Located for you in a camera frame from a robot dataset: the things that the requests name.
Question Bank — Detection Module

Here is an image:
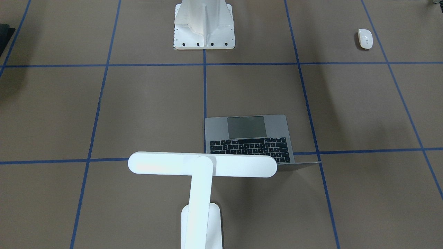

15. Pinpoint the white computer mouse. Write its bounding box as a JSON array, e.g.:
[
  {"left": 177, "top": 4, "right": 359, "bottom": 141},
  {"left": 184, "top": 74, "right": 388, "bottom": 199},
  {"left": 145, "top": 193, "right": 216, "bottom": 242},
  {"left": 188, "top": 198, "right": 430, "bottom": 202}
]
[{"left": 358, "top": 29, "right": 373, "bottom": 49}]

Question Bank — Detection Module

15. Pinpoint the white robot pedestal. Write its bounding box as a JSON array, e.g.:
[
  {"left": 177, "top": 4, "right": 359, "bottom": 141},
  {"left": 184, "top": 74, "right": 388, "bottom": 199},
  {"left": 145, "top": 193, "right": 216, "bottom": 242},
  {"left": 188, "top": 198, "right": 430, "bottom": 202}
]
[{"left": 173, "top": 0, "right": 236, "bottom": 49}]

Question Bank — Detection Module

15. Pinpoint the grey laptop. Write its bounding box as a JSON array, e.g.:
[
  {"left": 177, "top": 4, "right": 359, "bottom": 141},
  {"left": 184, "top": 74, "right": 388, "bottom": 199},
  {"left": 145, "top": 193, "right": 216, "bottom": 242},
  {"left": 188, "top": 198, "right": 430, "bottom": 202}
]
[{"left": 204, "top": 114, "right": 320, "bottom": 171}]

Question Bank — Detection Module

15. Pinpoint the black mouse pad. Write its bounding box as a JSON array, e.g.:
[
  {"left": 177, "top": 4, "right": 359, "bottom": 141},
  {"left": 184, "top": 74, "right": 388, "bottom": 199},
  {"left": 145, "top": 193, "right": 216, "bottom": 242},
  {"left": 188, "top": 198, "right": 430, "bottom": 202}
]
[{"left": 0, "top": 24, "right": 16, "bottom": 55}]

